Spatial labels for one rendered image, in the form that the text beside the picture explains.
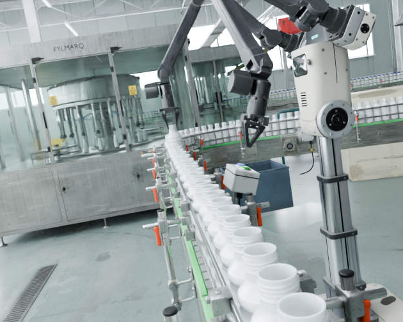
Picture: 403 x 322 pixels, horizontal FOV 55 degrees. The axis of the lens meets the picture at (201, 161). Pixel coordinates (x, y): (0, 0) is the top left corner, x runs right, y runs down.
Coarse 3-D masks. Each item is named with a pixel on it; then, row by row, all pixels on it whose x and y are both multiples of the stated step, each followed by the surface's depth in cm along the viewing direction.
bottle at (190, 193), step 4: (196, 172) 95; (200, 172) 95; (192, 176) 92; (192, 180) 92; (192, 184) 93; (192, 188) 93; (188, 192) 93; (192, 192) 92; (188, 196) 93; (192, 196) 92; (192, 200) 92; (192, 204) 92; (192, 216) 94; (192, 220) 94; (196, 232) 93
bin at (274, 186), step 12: (252, 168) 228; (264, 168) 229; (276, 168) 198; (288, 168) 199; (264, 180) 198; (276, 180) 199; (288, 180) 200; (228, 192) 211; (264, 192) 199; (276, 192) 200; (288, 192) 201; (276, 204) 200; (288, 204) 201
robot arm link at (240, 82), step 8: (264, 64) 115; (232, 72) 115; (240, 72) 115; (248, 72) 115; (256, 72) 116; (264, 72) 115; (232, 80) 113; (240, 80) 112; (248, 80) 113; (232, 88) 113; (240, 88) 113; (248, 88) 113
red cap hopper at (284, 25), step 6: (282, 18) 762; (282, 24) 767; (288, 24) 764; (294, 24) 762; (282, 30) 768; (288, 30) 764; (294, 30) 762; (300, 30) 760; (282, 54) 832; (288, 78) 781; (288, 84) 783; (288, 90) 785; (288, 108) 849; (294, 156) 802
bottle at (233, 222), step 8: (232, 216) 54; (240, 216) 54; (248, 216) 53; (224, 224) 53; (232, 224) 51; (240, 224) 51; (248, 224) 52; (224, 248) 53; (232, 248) 51; (224, 256) 52; (232, 256) 51; (224, 264) 52; (224, 272) 52; (232, 320) 53
